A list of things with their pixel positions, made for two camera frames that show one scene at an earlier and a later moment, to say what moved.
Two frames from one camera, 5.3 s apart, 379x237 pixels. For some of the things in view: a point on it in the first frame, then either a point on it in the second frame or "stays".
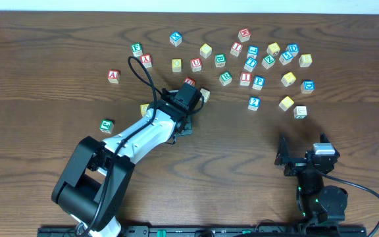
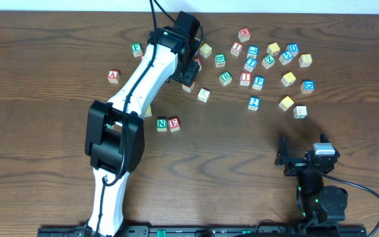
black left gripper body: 187,128 -> 188,73
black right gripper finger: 283,157 stays
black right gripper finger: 323,138 stays
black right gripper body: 298,163 stays
